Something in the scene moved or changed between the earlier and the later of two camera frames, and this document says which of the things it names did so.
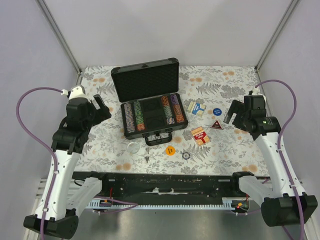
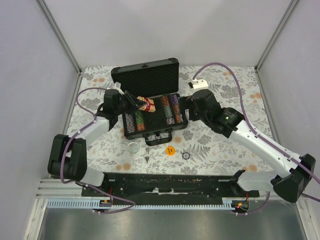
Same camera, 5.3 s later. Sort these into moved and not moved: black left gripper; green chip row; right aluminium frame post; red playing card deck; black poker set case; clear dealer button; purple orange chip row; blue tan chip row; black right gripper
Moved: black right gripper; red playing card deck; black left gripper
Not moved: black poker set case; right aluminium frame post; clear dealer button; purple orange chip row; blue tan chip row; green chip row
